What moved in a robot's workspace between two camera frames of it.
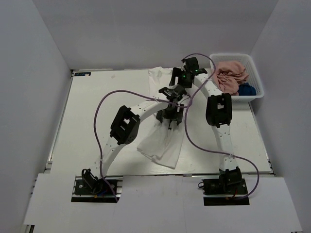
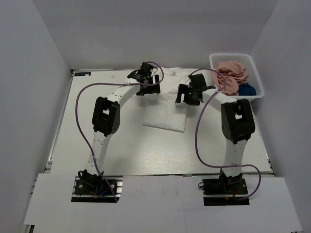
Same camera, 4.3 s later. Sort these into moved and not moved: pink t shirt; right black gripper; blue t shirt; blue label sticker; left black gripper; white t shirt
Moved: white t shirt; left black gripper; right black gripper
Not moved: blue label sticker; blue t shirt; pink t shirt
